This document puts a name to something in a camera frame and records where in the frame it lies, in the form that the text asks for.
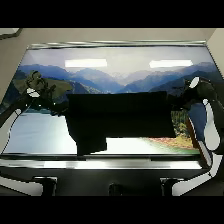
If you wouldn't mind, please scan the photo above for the black garment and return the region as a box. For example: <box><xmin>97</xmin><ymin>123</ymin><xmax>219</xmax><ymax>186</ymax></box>
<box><xmin>64</xmin><ymin>91</ymin><xmax>177</xmax><ymax>157</ymax></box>

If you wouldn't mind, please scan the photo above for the silver frame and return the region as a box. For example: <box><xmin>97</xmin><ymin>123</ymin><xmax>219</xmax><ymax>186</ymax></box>
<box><xmin>0</xmin><ymin>40</ymin><xmax>224</xmax><ymax>197</ymax></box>

